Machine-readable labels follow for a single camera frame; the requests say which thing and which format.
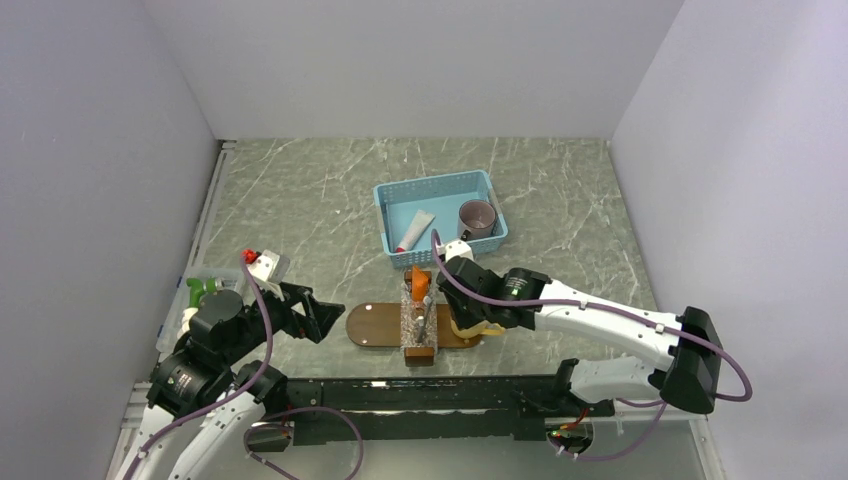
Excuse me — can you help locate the purple mug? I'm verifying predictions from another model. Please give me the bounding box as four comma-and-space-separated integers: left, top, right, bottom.
458, 200, 498, 242

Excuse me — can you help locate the orange toothpaste tube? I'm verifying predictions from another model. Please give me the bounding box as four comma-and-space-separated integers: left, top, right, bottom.
404, 265, 431, 302

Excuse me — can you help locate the clear acrylic toothbrush holder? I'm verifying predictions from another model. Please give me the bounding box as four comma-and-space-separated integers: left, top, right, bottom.
400, 266, 438, 368

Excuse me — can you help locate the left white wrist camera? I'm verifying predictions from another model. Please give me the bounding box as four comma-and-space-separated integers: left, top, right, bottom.
242, 249, 291, 300

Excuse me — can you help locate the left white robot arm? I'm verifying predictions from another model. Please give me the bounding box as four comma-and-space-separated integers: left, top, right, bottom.
117, 283, 345, 479

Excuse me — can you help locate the green white object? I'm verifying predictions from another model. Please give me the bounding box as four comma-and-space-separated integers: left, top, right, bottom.
181, 277, 224, 327

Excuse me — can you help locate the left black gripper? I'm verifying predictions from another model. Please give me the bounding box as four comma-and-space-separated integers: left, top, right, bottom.
222, 276, 344, 364

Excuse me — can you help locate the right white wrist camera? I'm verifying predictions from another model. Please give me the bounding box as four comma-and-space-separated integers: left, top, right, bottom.
439, 239, 474, 263

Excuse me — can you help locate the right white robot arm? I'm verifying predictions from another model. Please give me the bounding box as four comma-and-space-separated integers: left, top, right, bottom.
436, 257, 723, 415

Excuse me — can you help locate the brown oval wooden tray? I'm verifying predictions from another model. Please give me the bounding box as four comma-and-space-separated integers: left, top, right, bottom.
345, 303, 483, 350

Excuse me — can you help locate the black base frame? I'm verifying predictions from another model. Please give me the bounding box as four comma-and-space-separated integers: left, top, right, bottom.
264, 361, 615, 446

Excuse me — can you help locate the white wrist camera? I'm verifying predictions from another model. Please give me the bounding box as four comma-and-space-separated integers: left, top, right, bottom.
439, 239, 474, 263
242, 249, 291, 300

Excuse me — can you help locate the blue plastic basket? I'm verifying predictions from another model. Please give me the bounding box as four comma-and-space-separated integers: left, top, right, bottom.
373, 170, 509, 269

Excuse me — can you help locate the yellow mug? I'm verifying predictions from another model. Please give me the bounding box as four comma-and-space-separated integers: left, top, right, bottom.
450, 319, 506, 340

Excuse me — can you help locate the white red toothpaste tube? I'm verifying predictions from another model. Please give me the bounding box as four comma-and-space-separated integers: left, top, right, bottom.
394, 210, 435, 253

